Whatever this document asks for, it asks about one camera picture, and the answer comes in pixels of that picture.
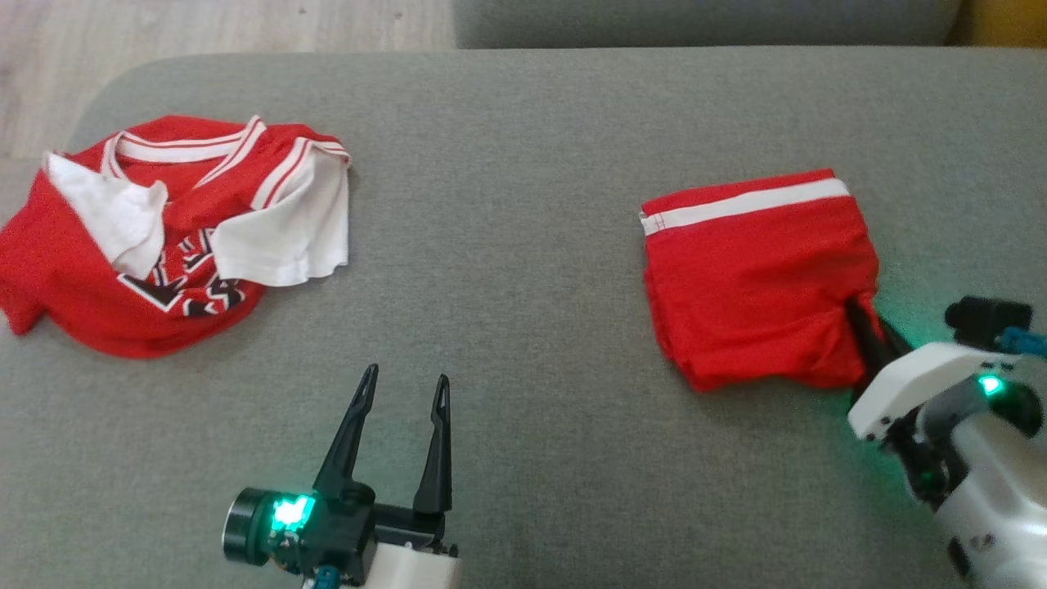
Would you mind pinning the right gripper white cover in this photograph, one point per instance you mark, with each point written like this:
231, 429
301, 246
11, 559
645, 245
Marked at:
916, 384

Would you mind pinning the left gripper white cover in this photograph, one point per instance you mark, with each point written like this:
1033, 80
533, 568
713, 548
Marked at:
343, 532

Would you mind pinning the red shorts white stripe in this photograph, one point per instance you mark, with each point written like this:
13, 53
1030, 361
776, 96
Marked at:
752, 278

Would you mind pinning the red white jersey shirt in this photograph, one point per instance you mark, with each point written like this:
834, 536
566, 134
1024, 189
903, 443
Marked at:
74, 294

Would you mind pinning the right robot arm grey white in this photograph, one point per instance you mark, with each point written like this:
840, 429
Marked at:
998, 499

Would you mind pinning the large grey sofa seat cushion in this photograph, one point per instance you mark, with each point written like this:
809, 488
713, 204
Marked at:
523, 245

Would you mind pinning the small grey sofa cushion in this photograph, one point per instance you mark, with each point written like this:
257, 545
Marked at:
695, 20

